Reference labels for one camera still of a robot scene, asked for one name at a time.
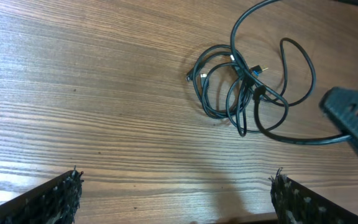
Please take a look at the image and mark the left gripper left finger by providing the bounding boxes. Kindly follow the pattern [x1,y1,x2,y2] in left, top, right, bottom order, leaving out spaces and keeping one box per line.
[0,169,84,224]

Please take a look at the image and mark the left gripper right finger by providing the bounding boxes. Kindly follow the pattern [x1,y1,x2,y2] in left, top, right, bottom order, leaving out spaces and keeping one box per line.
[269,167,358,224]

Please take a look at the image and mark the thick black cable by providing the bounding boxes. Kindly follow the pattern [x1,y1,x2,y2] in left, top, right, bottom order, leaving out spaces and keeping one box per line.
[230,0,352,146]

